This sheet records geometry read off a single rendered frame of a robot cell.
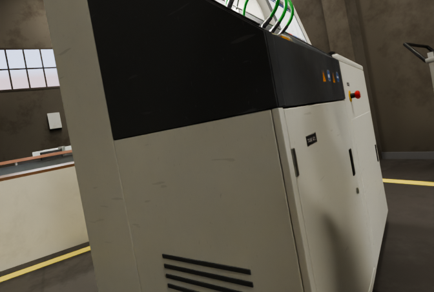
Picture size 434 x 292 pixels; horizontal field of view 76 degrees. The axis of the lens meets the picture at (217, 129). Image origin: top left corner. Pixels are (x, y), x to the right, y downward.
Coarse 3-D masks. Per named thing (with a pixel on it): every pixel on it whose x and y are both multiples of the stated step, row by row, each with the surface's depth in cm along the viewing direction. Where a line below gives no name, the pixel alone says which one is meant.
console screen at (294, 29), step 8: (272, 0) 150; (272, 8) 143; (280, 8) 157; (288, 8) 172; (288, 16) 164; (280, 24) 144; (296, 24) 173; (288, 32) 149; (296, 32) 164; (304, 40) 172
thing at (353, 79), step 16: (224, 0) 140; (240, 0) 135; (256, 0) 130; (256, 16) 131; (304, 32) 182; (352, 80) 132; (352, 112) 120; (368, 112) 159; (352, 128) 115; (368, 128) 151; (368, 144) 143; (368, 160) 135; (368, 176) 129; (368, 192) 123; (384, 192) 169; (368, 208) 118; (384, 208) 159; (368, 224) 114; (384, 224) 150
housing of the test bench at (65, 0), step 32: (64, 0) 97; (64, 32) 99; (64, 64) 102; (96, 64) 90; (64, 96) 105; (96, 96) 92; (96, 128) 94; (96, 160) 97; (96, 192) 99; (96, 224) 102; (128, 224) 90; (96, 256) 104; (128, 256) 92; (128, 288) 94
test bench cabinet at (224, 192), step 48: (144, 144) 81; (192, 144) 70; (240, 144) 62; (288, 144) 57; (144, 192) 84; (192, 192) 72; (240, 192) 64; (288, 192) 57; (144, 240) 86; (192, 240) 74; (240, 240) 65; (288, 240) 58; (144, 288) 89; (192, 288) 76; (240, 288) 67; (288, 288) 59
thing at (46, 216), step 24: (48, 168) 231; (72, 168) 235; (0, 192) 210; (24, 192) 217; (48, 192) 225; (72, 192) 234; (0, 216) 208; (24, 216) 216; (48, 216) 224; (72, 216) 232; (0, 240) 207; (24, 240) 215; (48, 240) 223; (72, 240) 231; (0, 264) 206
